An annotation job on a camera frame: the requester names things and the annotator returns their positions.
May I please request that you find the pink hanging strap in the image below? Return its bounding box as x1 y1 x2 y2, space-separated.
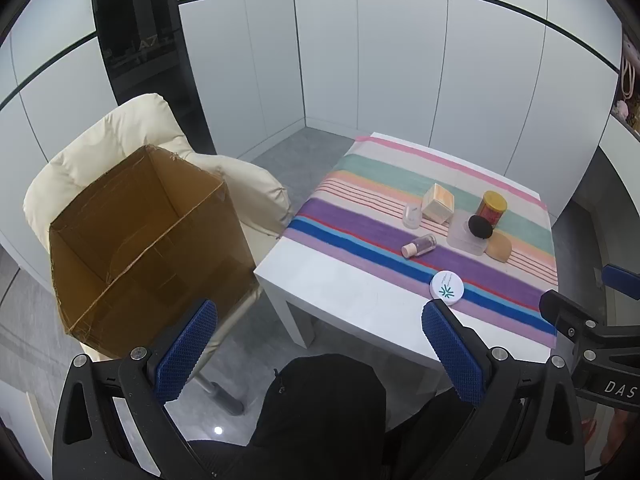
620 35 638 101

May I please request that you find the person's right hand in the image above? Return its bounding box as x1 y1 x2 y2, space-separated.
582 405 623 466

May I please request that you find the white side table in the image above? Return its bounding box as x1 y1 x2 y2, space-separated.
253 132 558 396

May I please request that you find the brown cardboard box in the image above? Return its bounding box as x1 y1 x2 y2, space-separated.
48 144 262 359

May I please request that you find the small beige box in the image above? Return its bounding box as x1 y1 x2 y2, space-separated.
421 183 456 222

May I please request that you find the jar with yellow lid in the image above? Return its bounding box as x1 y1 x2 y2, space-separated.
475 191 508 227

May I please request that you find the black glass wall panel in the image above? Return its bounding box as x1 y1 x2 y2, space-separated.
90 0 218 156

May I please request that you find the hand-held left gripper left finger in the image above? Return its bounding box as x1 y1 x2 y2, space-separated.
52 299 221 480

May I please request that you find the small bottle with beige cap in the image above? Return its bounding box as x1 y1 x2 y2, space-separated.
402 234 438 259

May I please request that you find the striped multicolour cloth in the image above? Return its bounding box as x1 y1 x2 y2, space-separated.
282 135 558 348

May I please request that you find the cream padded chair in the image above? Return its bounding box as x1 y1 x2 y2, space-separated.
22 93 292 416

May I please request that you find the white wall shelf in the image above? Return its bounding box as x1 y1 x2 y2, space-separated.
597 110 640 171

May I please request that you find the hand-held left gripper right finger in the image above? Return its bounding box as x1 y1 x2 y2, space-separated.
421 299 586 480

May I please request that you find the black makeup puff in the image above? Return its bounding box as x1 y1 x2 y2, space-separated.
467 214 495 239

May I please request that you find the white round compact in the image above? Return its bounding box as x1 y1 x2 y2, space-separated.
430 270 465 306

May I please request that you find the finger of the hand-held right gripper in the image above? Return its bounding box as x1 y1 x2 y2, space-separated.
539 289 608 356
601 263 640 302

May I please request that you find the beige makeup sponge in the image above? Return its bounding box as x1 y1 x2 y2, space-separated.
486 232 513 264

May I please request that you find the translucent square plastic container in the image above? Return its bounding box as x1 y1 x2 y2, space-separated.
446 209 493 257

